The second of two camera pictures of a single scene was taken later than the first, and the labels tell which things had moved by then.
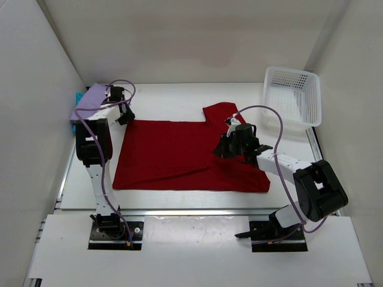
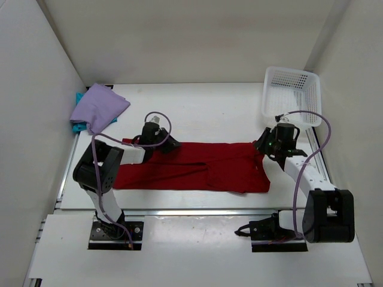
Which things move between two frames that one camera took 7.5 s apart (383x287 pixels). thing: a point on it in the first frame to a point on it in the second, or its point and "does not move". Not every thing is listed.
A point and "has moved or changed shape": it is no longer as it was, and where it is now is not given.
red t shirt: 179,155 has moved or changed shape
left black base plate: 103,241 does not move
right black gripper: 222,150 to 260,144
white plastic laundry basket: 295,94 does not move
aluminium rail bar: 201,212 does not move
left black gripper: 129,116 to 171,145
